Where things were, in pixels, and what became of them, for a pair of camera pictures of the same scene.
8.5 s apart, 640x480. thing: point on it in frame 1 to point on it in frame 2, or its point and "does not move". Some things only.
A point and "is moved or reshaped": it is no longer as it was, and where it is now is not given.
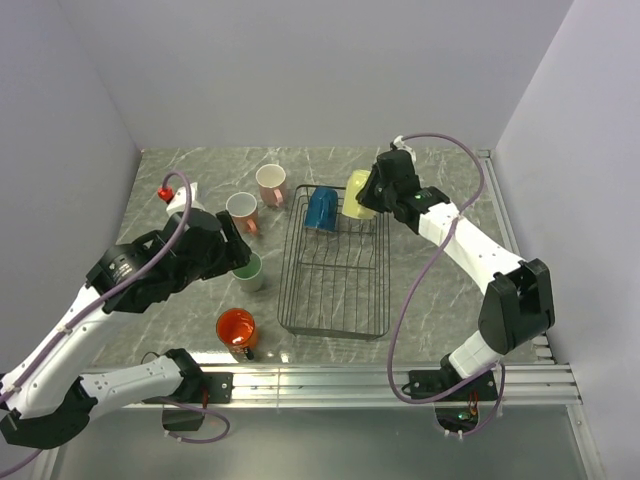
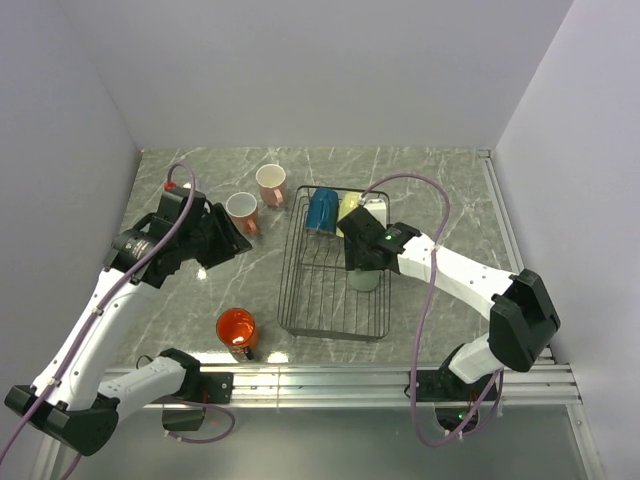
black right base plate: [429, 381] does not move
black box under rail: [182, 419] does not move
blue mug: [322, 209] does not move
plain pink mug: [272, 181] does not move
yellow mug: [350, 206] is moved or reshaped
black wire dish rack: [335, 283] does not move
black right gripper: [365, 195] to [353, 257]
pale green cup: [249, 276] to [364, 280]
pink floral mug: [242, 207] does not move
